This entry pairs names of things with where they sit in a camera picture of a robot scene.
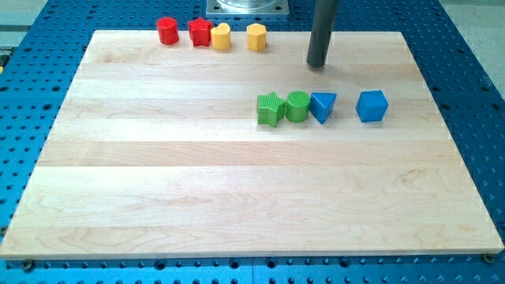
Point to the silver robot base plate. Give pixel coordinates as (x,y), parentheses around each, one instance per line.
(247,7)

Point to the red cylinder block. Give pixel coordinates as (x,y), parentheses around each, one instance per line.
(167,28)

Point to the light wooden board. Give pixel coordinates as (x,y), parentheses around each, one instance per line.
(156,153)

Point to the blue triangle block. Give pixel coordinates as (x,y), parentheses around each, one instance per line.
(321,105)

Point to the left front board bolt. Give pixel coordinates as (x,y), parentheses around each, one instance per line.
(27,265)

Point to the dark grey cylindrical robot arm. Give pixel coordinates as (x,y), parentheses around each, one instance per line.
(322,28)

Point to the yellow heart block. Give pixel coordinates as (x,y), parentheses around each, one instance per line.
(220,37)

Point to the green cylinder block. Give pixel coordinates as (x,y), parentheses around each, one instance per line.
(297,106)

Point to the blue cube block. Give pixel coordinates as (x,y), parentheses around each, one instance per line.
(371,106)

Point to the board bolt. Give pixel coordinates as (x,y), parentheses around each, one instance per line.
(27,265)
(488,258)

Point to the yellow hexagon block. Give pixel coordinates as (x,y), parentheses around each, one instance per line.
(256,37)

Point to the red star block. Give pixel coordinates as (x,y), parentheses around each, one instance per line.
(200,32)

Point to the right front board bolt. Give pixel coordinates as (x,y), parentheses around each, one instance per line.
(488,258)

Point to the green star block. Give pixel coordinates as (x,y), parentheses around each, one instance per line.
(270,109)

